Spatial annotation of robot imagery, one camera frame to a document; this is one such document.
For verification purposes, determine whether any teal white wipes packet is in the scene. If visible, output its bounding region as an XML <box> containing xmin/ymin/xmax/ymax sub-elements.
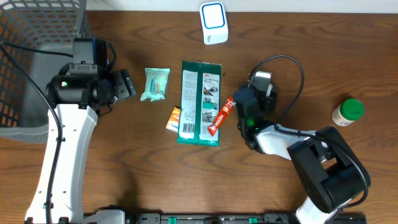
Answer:
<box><xmin>141</xmin><ymin>68</ymin><xmax>170</xmax><ymax>101</ymax></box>

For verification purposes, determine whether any red snack packet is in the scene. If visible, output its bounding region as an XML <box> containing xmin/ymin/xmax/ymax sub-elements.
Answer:
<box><xmin>208</xmin><ymin>96</ymin><xmax>235</xmax><ymax>136</ymax></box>

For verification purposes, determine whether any small orange box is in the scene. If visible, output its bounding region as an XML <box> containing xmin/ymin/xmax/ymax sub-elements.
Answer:
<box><xmin>165</xmin><ymin>107</ymin><xmax>180</xmax><ymax>133</ymax></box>

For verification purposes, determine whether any green 3M pouch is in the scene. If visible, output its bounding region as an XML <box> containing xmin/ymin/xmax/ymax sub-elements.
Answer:
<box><xmin>177</xmin><ymin>60</ymin><xmax>221</xmax><ymax>146</ymax></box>

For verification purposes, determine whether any green lid Knorr jar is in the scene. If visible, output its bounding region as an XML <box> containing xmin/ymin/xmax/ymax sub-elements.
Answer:
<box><xmin>331</xmin><ymin>98</ymin><xmax>364</xmax><ymax>126</ymax></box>

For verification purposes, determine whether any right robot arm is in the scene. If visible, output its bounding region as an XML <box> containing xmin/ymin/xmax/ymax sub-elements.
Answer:
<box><xmin>233</xmin><ymin>87</ymin><xmax>371</xmax><ymax>223</ymax></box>

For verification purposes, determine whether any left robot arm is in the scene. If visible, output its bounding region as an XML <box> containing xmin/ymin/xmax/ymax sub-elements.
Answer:
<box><xmin>25</xmin><ymin>65</ymin><xmax>136</xmax><ymax>223</ymax></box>

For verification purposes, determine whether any white barcode scanner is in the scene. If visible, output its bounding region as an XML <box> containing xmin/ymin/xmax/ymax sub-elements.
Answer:
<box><xmin>200</xmin><ymin>1</ymin><xmax>229</xmax><ymax>45</ymax></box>

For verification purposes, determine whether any grey plastic mesh basket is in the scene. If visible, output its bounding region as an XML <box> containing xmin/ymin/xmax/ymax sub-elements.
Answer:
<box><xmin>1</xmin><ymin>0</ymin><xmax>93</xmax><ymax>142</ymax></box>

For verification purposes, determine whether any right black cable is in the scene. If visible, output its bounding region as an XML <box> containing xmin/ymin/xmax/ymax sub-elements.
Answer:
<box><xmin>248</xmin><ymin>54</ymin><xmax>371</xmax><ymax>209</ymax></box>

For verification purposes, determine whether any black cable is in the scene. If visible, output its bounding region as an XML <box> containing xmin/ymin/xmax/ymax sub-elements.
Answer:
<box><xmin>0</xmin><ymin>42</ymin><xmax>74</xmax><ymax>224</ymax></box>
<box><xmin>248</xmin><ymin>54</ymin><xmax>371</xmax><ymax>209</ymax></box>

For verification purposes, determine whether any left black cable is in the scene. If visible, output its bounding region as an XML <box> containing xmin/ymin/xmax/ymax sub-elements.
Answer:
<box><xmin>0</xmin><ymin>42</ymin><xmax>74</xmax><ymax>224</ymax></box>

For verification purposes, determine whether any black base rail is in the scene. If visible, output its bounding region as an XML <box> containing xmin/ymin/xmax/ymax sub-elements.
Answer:
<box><xmin>130</xmin><ymin>212</ymin><xmax>367</xmax><ymax>224</ymax></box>

